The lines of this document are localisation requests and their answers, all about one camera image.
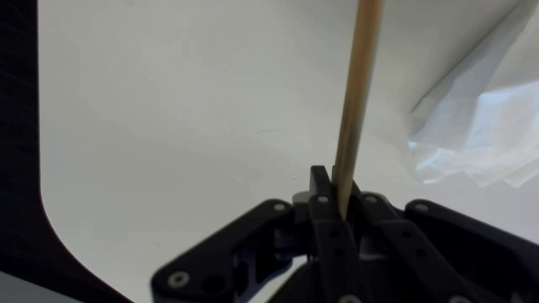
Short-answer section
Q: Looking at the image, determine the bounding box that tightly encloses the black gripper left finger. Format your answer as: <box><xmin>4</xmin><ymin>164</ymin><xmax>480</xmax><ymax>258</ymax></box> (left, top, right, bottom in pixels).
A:
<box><xmin>152</xmin><ymin>167</ymin><xmax>361</xmax><ymax>303</ymax></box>

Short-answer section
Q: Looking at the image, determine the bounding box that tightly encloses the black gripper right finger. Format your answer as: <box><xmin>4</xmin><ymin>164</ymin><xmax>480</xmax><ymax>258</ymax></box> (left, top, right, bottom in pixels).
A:
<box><xmin>349</xmin><ymin>186</ymin><xmax>539</xmax><ymax>303</ymax></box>

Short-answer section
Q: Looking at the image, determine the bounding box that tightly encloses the thin wooden stick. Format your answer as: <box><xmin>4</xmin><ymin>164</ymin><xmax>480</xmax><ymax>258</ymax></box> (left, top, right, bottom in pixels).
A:
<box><xmin>334</xmin><ymin>0</ymin><xmax>384</xmax><ymax>218</ymax></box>

